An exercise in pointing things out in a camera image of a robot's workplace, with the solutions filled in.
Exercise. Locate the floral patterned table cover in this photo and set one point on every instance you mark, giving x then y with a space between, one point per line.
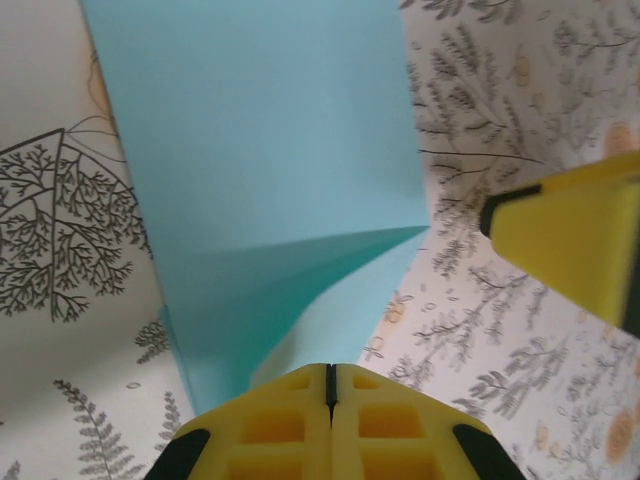
500 325

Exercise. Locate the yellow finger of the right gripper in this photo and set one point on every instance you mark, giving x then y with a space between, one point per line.
600 172
575 250

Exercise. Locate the teal square paper sheet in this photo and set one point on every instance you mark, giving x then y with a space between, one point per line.
260 150

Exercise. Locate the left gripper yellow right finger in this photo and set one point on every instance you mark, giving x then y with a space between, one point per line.
400 435

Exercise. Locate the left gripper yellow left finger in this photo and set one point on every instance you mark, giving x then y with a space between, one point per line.
280 430

